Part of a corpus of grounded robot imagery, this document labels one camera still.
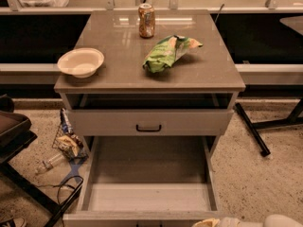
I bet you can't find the grey drawer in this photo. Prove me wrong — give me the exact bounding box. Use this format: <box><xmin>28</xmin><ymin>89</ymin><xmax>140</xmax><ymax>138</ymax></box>
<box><xmin>68</xmin><ymin>110</ymin><xmax>233</xmax><ymax>136</ymax></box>
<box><xmin>63</xmin><ymin>136</ymin><xmax>226</xmax><ymax>227</ymax></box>

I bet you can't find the green chip bag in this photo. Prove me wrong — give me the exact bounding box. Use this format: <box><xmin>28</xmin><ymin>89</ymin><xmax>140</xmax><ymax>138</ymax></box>
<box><xmin>143</xmin><ymin>35</ymin><xmax>203</xmax><ymax>73</ymax></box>

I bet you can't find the orange soda can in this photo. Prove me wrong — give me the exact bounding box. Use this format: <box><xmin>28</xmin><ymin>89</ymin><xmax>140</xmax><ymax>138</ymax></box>
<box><xmin>138</xmin><ymin>3</ymin><xmax>155</xmax><ymax>38</ymax></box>

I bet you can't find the sneaker shoe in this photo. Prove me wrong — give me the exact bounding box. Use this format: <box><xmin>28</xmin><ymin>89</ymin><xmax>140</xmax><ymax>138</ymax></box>
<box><xmin>0</xmin><ymin>218</ymin><xmax>27</xmax><ymax>227</ymax></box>

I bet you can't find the black cable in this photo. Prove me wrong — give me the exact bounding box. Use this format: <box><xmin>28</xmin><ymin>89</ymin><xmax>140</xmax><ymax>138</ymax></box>
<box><xmin>34</xmin><ymin>174</ymin><xmax>84</xmax><ymax>206</ymax></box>

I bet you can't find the grey top drawer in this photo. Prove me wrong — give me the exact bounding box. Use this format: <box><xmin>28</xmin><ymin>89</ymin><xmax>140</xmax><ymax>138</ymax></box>
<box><xmin>68</xmin><ymin>110</ymin><xmax>233</xmax><ymax>136</ymax></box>

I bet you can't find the white bowl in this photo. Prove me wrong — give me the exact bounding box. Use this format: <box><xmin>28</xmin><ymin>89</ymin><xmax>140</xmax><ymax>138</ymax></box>
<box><xmin>57</xmin><ymin>48</ymin><xmax>104</xmax><ymax>79</ymax></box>

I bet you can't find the grey drawer cabinet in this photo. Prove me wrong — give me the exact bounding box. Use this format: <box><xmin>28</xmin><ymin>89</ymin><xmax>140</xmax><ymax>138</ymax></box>
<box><xmin>53</xmin><ymin>9</ymin><xmax>246</xmax><ymax>153</ymax></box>

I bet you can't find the wire basket with snacks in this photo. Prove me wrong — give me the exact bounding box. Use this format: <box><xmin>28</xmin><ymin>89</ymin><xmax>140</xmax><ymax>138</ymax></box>
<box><xmin>55</xmin><ymin>108</ymin><xmax>87</xmax><ymax>160</ymax></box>

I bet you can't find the black floor frame bar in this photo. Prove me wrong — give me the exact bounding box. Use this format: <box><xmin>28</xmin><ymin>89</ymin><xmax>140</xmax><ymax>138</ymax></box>
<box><xmin>0</xmin><ymin>163</ymin><xmax>83</xmax><ymax>227</ymax></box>

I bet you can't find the dark chair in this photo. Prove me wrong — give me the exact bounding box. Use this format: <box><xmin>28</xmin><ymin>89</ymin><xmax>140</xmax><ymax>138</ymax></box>
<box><xmin>0</xmin><ymin>95</ymin><xmax>37</xmax><ymax>165</ymax></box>

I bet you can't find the clear plastic bottle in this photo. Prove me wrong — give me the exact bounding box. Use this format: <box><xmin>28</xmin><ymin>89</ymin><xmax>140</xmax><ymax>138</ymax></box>
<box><xmin>35</xmin><ymin>153</ymin><xmax>65</xmax><ymax>175</ymax></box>

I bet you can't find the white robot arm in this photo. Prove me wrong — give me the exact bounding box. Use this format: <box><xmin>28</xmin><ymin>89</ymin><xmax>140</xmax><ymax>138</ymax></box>
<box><xmin>191</xmin><ymin>215</ymin><xmax>303</xmax><ymax>227</ymax></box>

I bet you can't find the black table leg frame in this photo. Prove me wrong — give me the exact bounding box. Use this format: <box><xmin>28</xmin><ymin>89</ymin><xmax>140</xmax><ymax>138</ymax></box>
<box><xmin>235</xmin><ymin>98</ymin><xmax>303</xmax><ymax>157</ymax></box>

